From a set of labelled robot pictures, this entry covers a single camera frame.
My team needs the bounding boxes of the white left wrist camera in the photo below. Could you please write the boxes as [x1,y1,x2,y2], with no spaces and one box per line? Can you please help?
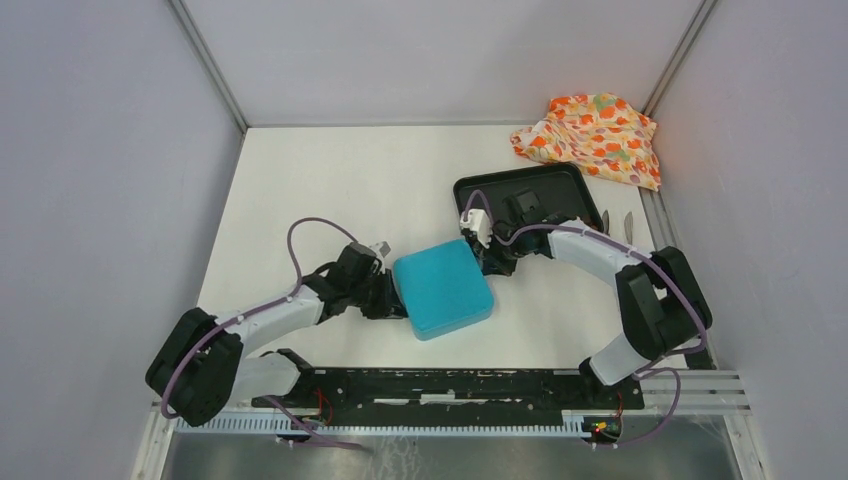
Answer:
[459,208,492,249]

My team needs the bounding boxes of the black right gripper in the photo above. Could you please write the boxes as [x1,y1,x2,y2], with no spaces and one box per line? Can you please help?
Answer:
[474,225,528,277]

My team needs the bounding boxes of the floral orange cloth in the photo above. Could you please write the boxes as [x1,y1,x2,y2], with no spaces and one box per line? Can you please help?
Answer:
[510,93,662,191]

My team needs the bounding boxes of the teal tin lid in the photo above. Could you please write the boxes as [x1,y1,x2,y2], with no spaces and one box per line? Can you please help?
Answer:
[393,239,495,341]

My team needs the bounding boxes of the steel tongs with white handle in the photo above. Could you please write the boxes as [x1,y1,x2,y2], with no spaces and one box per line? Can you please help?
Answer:
[601,210,635,244]

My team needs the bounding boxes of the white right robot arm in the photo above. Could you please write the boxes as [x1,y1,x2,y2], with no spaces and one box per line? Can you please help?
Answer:
[460,190,712,408]

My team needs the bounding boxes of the black chocolate tray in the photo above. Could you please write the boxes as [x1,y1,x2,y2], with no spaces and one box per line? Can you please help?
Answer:
[453,163,603,228]

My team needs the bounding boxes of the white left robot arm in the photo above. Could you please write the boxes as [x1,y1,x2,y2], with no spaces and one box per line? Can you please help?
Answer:
[145,242,407,427]

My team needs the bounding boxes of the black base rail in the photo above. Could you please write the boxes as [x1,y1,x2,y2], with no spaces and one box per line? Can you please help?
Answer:
[278,368,645,427]

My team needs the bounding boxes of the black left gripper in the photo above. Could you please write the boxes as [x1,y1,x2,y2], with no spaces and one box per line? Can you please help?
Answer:
[348,267,408,319]

